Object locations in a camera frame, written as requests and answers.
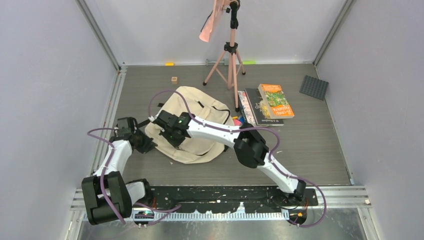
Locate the dark grey studded plate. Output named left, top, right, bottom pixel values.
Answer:
left=299, top=75, right=329, bottom=101

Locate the green tape piece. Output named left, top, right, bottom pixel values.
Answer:
left=242, top=60, right=256, bottom=65

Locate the beige canvas backpack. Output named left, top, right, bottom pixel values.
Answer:
left=144, top=86, right=239, bottom=164

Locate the white patterned book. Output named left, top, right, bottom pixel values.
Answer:
left=237, top=90, right=257, bottom=127

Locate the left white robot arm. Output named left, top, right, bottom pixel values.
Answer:
left=81, top=117, right=156, bottom=226

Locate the small wooden cube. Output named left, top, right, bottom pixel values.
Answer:
left=171, top=76, right=178, bottom=84

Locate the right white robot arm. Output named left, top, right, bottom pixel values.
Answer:
left=149, top=110, right=306, bottom=205

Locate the pink eraser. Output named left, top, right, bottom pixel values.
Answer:
left=233, top=119, right=242, bottom=126

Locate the orange green paperback book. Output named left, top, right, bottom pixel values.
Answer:
left=257, top=83, right=295, bottom=119

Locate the pink phone on tripod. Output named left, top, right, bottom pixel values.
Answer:
left=199, top=0, right=229, bottom=43

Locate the pink tripod stand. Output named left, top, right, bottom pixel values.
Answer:
left=202, top=0, right=246, bottom=112

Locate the black hardcover book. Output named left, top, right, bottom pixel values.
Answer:
left=244, top=88, right=284, bottom=127

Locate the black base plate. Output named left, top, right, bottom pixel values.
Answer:
left=147, top=185, right=319, bottom=214

